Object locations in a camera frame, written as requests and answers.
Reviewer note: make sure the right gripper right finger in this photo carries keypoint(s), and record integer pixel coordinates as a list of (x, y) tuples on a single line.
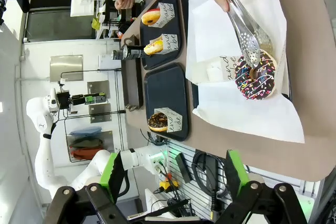
[(237, 174)]

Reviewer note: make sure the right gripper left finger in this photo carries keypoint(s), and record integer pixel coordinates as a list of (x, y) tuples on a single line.
[(110, 176)]

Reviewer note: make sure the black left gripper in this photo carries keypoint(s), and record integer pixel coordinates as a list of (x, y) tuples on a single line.
[(71, 100)]

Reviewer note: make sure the chocolate sprinkle donut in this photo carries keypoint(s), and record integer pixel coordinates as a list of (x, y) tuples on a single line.
[(157, 123)]

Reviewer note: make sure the yellow glazed sprinkle donut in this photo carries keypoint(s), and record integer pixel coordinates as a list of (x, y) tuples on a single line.
[(152, 48)]

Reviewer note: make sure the script-printed white paper sleeve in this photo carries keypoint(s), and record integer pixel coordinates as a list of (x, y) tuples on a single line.
[(174, 121), (170, 44), (225, 70), (166, 14)]

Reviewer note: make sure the chocolate donut with white drizzle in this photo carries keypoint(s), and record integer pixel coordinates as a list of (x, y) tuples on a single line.
[(260, 87)]

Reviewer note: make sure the red glazed donut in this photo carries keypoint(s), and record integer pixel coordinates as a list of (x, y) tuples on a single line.
[(148, 16)]

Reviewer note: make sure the metal serving tongs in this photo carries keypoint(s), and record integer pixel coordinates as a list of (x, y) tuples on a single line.
[(246, 43)]

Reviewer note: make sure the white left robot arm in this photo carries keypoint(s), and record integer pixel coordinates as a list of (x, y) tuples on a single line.
[(42, 155)]

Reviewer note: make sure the folded blue cloth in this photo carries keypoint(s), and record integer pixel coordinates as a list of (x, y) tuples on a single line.
[(86, 130)]

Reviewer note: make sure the folded red cloth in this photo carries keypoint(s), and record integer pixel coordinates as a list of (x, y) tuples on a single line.
[(84, 153)]

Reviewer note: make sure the folded dark green cloth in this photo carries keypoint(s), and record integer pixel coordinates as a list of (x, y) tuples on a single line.
[(86, 143)]

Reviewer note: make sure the brown plastic tray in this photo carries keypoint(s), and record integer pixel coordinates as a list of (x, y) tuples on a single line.
[(132, 82)]

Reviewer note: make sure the black power brick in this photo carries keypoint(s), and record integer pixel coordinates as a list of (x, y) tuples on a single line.
[(183, 167)]

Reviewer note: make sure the white paper sheet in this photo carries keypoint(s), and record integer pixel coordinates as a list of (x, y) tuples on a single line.
[(236, 119)]

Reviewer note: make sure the yellow emergency stop box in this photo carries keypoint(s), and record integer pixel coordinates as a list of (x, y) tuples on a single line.
[(168, 185)]

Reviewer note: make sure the black plastic tray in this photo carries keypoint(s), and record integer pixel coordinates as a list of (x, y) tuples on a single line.
[(165, 90), (184, 11), (157, 62)]

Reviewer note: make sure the dark glass window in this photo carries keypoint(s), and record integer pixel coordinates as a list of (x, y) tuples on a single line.
[(52, 24)]

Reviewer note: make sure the small metal wall plate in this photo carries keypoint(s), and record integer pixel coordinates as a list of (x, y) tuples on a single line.
[(99, 115), (98, 87)]

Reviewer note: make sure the large metal wall plate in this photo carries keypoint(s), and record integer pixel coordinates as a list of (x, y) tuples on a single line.
[(65, 68)]

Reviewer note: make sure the white slotted wall panel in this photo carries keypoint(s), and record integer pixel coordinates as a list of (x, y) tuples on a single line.
[(189, 195)]

